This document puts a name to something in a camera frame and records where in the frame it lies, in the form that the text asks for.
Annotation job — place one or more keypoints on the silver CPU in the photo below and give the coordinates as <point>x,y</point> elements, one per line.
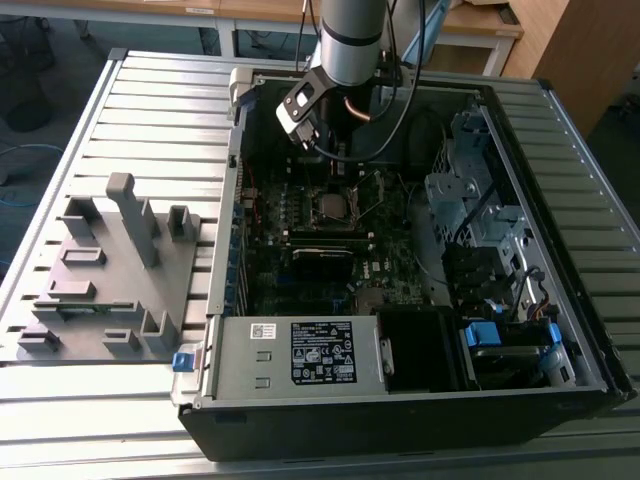
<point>336,206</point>

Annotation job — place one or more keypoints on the CPU socket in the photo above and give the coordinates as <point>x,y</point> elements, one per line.
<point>315,212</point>

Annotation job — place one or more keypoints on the black RAM slot bank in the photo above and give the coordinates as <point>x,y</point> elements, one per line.
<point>327,235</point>

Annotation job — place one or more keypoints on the metal drive cage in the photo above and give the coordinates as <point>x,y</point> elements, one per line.
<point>442,187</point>

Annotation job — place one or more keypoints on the black graphics card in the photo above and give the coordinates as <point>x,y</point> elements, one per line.
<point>320,270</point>

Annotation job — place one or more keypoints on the green motherboard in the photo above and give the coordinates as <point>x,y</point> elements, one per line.
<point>395,260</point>

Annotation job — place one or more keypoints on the chipset heatsink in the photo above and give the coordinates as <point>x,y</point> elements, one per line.
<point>370,299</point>

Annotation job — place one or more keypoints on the wooden cabinet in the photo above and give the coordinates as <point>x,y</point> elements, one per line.
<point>590,50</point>

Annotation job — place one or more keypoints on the blue disk carrier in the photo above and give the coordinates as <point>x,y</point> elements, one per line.
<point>482,334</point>

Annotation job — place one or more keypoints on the grey power supply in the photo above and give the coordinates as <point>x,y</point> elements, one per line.
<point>235,360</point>

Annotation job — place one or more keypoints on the grey parts rack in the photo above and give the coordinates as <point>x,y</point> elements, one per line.
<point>125,280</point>

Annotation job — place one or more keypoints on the blue case latch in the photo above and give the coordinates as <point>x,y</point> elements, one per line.
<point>181,362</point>

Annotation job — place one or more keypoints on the black hard disk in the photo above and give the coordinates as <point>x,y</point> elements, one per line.
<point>505,365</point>

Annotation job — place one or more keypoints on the black office chair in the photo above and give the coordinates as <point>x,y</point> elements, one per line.
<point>25,75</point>

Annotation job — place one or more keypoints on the blue plastic clip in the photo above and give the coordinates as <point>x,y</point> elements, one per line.
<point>554,335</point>

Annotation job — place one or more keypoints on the green RAM stick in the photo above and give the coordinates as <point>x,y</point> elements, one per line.
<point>82,310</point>

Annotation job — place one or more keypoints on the black PC case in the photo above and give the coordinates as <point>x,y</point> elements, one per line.
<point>400,430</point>

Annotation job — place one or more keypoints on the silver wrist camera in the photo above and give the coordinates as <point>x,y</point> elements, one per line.
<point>300,102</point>

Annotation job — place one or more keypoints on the wooden desk white frame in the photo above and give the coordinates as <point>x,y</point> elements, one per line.
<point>100,7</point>
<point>265,10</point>

